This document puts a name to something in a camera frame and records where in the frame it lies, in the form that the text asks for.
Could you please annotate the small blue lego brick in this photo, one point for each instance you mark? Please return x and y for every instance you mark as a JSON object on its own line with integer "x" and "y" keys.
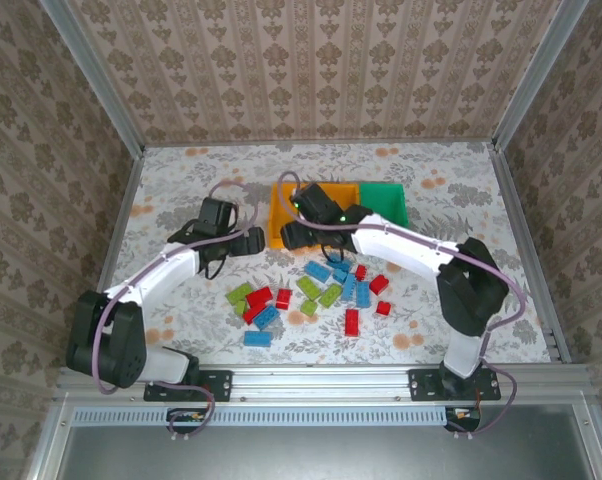
{"x": 340, "y": 275}

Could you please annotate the small red lego brick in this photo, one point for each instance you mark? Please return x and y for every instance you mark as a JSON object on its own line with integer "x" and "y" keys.
{"x": 361, "y": 271}
{"x": 383, "y": 308}

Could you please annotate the small green lego brick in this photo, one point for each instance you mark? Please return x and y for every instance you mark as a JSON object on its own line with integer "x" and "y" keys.
{"x": 240, "y": 306}
{"x": 308, "y": 307}

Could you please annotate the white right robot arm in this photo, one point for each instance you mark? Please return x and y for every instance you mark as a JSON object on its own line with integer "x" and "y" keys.
{"x": 406, "y": 245}

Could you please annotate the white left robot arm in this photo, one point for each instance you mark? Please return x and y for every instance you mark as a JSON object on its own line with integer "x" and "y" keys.
{"x": 156, "y": 270}

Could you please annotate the long red lego brick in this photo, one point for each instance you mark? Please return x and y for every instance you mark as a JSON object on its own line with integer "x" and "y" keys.
{"x": 250, "y": 315}

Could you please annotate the green plastic bin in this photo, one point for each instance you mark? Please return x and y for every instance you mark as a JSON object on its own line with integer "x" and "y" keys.
{"x": 381, "y": 200}

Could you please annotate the black connector box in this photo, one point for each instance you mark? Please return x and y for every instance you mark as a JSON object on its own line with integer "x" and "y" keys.
{"x": 463, "y": 415}
{"x": 186, "y": 416}

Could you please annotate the grey metal panel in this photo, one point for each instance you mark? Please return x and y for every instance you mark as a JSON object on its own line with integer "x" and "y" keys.
{"x": 331, "y": 455}

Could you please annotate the aluminium back rail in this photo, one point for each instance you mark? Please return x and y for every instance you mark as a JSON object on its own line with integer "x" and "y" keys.
{"x": 321, "y": 143}

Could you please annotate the aluminium side rail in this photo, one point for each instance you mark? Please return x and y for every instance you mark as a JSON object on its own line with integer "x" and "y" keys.
{"x": 123, "y": 210}
{"x": 529, "y": 250}

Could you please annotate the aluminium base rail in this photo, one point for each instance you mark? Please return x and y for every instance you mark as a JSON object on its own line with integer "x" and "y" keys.
{"x": 321, "y": 382}

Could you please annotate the aluminium frame post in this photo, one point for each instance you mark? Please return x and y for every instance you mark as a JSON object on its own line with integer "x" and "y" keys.
{"x": 97, "y": 80}
{"x": 537, "y": 75}

